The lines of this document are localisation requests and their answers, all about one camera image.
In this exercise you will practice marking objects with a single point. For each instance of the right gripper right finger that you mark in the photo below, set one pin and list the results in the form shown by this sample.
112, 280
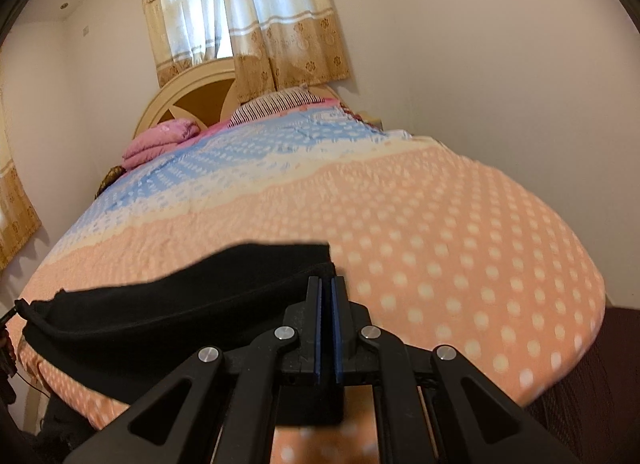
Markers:
433, 406

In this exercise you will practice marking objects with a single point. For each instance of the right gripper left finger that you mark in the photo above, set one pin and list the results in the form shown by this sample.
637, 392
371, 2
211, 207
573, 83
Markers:
216, 402

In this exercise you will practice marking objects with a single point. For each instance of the black pants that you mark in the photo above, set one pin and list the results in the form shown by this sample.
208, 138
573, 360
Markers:
121, 341

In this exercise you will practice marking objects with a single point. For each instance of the polka dot bed cover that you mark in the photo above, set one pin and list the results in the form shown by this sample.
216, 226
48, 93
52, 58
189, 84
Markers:
440, 249

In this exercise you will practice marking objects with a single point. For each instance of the brown patterned bag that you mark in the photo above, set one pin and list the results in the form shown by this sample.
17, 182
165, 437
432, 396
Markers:
111, 177

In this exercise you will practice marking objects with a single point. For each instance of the beige curtain side window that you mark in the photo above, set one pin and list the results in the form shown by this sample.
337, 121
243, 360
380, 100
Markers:
19, 220

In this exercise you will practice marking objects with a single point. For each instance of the pink bed sheet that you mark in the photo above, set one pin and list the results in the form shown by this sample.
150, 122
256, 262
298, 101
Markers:
327, 104

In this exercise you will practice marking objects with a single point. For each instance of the folded pink blanket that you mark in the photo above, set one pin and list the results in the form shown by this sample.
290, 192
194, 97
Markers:
157, 140

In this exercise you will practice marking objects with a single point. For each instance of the striped pillow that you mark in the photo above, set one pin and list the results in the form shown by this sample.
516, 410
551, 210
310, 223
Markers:
272, 103

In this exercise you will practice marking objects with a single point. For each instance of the beige wooden headboard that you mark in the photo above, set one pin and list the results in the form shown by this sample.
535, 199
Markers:
205, 94

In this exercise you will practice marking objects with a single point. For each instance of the beige curtain back window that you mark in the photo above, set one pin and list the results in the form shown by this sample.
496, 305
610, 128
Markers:
274, 44

